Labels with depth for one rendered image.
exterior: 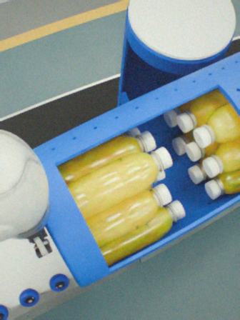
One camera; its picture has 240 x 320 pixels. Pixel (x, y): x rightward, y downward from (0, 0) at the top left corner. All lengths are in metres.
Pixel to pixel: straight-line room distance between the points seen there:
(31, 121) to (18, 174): 1.57
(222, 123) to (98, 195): 0.27
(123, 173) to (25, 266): 0.37
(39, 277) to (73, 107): 1.09
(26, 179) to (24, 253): 0.64
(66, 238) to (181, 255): 1.29
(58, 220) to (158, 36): 0.56
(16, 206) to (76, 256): 0.35
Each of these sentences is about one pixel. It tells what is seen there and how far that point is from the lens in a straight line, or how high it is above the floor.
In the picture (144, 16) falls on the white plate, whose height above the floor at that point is 1.04.
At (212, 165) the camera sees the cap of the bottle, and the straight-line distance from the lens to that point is 0.94.
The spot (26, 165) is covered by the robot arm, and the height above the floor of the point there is 1.56.
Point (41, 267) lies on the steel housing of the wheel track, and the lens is 1.09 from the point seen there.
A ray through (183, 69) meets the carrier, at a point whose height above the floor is 0.99.
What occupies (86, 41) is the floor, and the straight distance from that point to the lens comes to 2.37.
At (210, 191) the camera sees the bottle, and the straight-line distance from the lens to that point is 1.00.
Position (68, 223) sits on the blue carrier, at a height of 1.23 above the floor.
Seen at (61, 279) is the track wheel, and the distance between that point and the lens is 1.03.
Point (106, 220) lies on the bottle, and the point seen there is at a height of 1.15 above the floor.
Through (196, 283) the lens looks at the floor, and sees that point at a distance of 2.05.
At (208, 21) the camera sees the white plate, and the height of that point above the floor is 1.04.
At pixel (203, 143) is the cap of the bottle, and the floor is 1.17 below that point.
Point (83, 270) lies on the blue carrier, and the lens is 0.84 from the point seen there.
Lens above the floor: 2.00
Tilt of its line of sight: 72 degrees down
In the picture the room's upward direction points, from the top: 9 degrees clockwise
